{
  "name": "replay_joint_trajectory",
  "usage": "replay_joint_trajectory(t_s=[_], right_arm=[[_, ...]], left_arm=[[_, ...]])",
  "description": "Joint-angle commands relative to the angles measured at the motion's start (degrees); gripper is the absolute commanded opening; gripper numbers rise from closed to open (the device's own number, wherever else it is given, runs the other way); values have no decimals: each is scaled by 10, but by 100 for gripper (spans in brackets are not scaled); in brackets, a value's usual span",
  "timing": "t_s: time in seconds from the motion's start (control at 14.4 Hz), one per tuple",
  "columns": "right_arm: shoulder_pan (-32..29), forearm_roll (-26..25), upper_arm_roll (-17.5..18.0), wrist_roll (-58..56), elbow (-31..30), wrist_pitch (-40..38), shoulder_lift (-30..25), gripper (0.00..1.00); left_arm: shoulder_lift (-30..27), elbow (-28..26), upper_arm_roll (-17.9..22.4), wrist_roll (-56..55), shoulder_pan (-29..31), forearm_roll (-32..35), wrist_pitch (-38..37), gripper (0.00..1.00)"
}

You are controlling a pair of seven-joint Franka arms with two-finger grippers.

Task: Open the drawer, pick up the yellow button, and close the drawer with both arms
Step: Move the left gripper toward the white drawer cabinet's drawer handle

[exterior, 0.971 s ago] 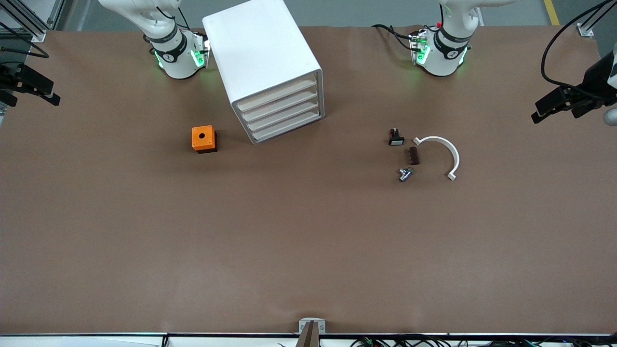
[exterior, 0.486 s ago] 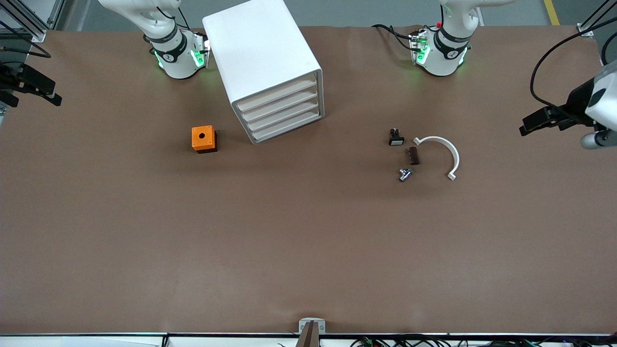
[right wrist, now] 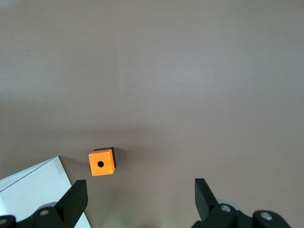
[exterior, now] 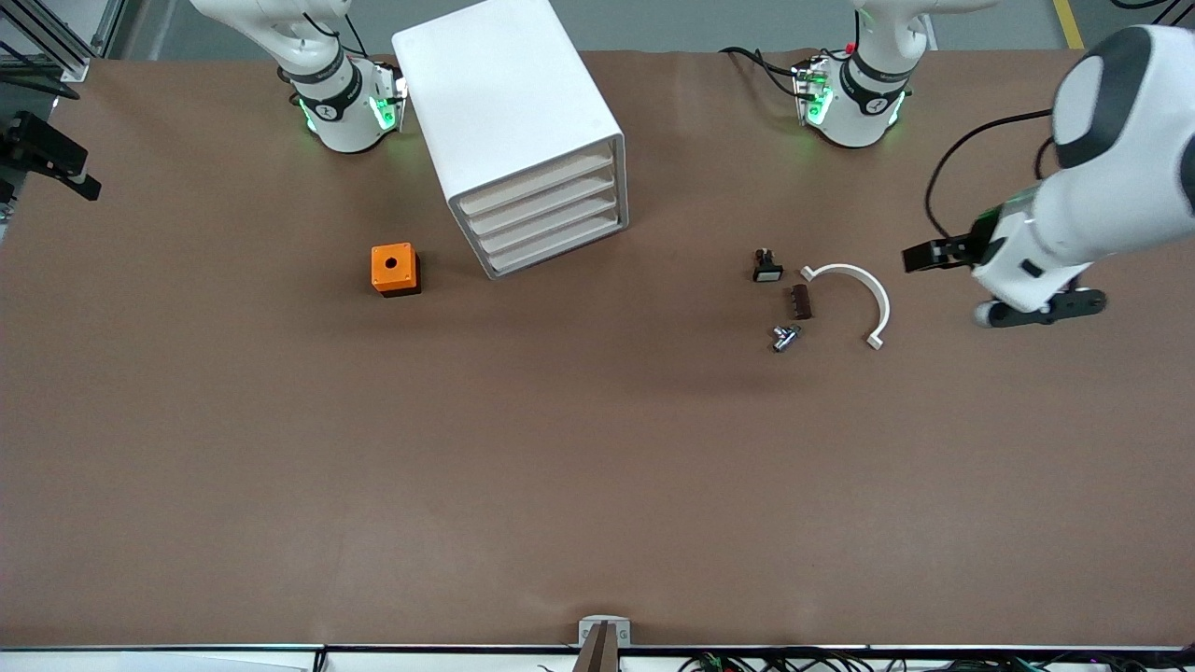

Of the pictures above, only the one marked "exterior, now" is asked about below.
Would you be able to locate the orange button box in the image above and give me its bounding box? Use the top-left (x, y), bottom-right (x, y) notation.
top-left (371, 243), bottom-right (422, 298)

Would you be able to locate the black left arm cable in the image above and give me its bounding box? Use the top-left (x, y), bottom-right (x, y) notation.
top-left (924, 107), bottom-right (1061, 245)

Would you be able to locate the aluminium frame profile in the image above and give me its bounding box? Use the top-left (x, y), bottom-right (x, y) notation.
top-left (0, 0), bottom-right (127, 83)

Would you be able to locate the black base cable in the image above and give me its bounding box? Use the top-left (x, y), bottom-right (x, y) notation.
top-left (719, 47), bottom-right (806, 99)

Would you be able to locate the white drawer cabinet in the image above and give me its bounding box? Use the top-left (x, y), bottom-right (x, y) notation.
top-left (390, 0), bottom-right (629, 281)

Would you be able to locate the white curved bracket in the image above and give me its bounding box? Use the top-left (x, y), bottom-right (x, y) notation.
top-left (800, 263), bottom-right (892, 351)

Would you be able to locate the grey metal mount bracket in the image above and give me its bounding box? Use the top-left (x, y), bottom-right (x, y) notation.
top-left (578, 615), bottom-right (633, 648)

